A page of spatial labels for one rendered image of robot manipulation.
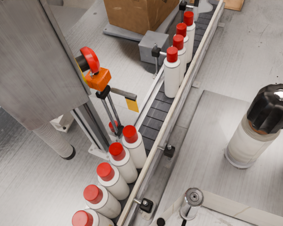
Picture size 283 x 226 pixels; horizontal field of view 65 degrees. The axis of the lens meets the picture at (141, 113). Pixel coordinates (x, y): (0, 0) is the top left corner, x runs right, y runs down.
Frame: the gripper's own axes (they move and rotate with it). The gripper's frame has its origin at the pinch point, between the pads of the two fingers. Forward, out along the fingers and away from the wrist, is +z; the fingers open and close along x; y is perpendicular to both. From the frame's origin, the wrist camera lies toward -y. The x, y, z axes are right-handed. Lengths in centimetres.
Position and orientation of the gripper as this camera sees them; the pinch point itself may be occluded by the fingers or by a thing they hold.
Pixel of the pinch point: (194, 16)
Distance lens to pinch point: 91.1
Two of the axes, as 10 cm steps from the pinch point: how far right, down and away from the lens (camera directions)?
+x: 4.2, -4.2, 8.1
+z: -1.2, 8.5, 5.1
